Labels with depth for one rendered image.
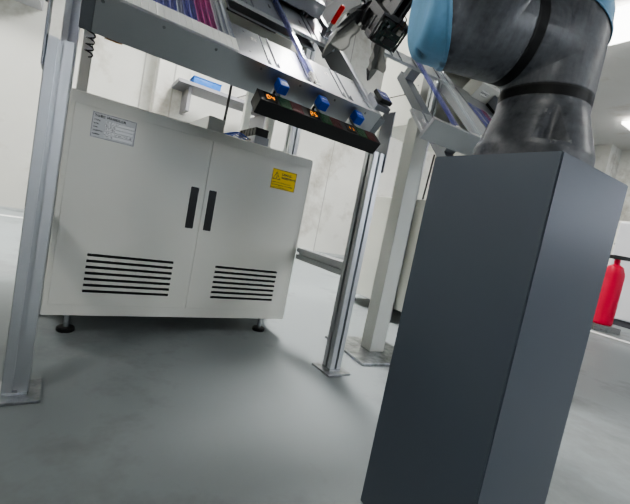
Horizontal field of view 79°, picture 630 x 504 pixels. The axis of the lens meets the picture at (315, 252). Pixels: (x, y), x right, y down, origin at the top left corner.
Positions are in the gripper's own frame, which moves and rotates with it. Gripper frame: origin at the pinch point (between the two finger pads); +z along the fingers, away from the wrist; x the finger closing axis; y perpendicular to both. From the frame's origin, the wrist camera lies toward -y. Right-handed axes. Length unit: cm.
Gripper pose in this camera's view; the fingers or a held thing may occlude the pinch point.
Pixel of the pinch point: (345, 66)
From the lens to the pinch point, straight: 94.0
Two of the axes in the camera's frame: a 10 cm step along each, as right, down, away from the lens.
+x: 8.2, 1.1, 5.6
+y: 2.6, 8.0, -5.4
